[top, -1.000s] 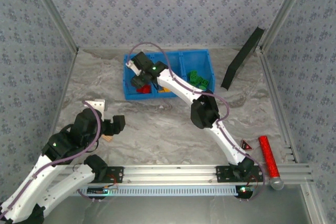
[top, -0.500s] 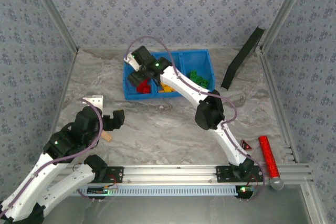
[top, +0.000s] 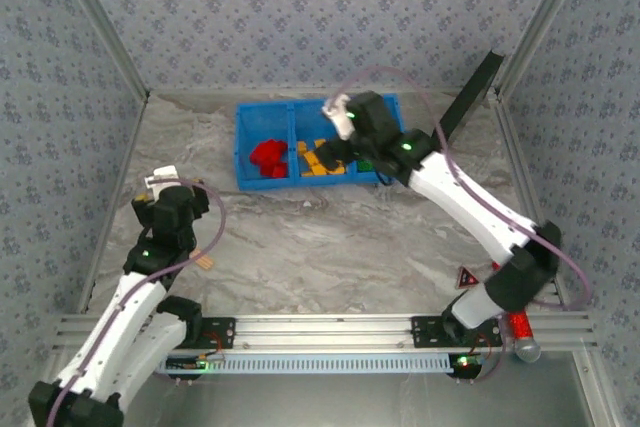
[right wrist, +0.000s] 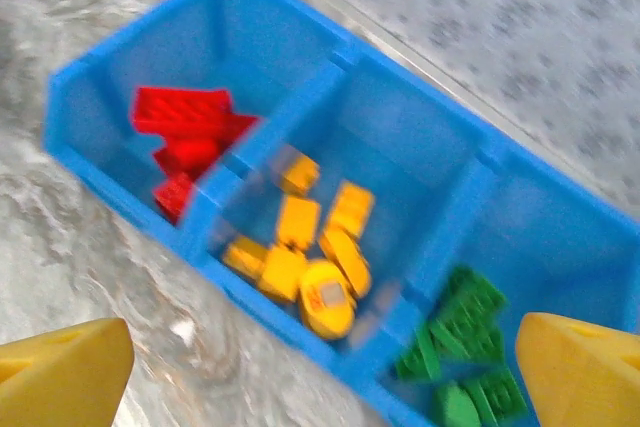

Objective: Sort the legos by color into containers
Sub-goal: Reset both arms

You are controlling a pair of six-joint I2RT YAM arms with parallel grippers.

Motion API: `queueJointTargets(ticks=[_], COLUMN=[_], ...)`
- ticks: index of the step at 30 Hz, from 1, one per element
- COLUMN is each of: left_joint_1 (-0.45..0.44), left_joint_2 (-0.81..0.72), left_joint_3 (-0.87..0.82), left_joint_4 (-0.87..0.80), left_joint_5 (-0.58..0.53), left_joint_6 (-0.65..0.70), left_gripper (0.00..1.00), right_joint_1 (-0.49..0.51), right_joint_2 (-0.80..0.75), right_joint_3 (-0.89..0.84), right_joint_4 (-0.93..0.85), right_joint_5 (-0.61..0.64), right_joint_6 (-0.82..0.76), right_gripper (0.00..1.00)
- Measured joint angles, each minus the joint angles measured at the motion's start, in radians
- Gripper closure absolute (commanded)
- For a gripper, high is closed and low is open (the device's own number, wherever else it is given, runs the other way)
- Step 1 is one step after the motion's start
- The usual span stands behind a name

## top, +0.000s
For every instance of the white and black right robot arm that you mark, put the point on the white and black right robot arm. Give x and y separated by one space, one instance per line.
470 197

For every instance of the red glitter toy microphone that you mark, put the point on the red glitter toy microphone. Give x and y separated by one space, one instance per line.
521 327

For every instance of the aluminium frame post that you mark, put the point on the aluminium frame post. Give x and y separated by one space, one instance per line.
541 22
106 22

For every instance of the green lego brick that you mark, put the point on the green lego brick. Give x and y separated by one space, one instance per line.
365 165

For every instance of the small wooden block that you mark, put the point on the small wooden block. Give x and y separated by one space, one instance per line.
205 259

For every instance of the blue three-compartment plastic bin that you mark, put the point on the blue three-compartment plastic bin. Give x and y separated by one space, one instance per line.
262 117

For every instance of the yellow lego brick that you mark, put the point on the yellow lego brick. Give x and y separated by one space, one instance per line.
303 148
311 173
319 144
312 161

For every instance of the aluminium side rail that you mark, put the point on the aluminium side rail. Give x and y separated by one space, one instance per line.
119 197
520 162

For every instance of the red triangle warning sign toy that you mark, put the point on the red triangle warning sign toy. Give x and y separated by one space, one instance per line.
466 279

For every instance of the black flat bar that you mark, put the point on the black flat bar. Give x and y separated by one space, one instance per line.
470 97

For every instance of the red lego brick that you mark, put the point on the red lego brick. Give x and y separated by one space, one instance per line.
279 160
264 171
273 147
257 156
278 173

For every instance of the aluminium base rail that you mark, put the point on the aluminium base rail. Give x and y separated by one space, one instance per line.
325 332

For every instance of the yellow round lego piece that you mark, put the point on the yellow round lego piece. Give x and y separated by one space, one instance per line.
336 171

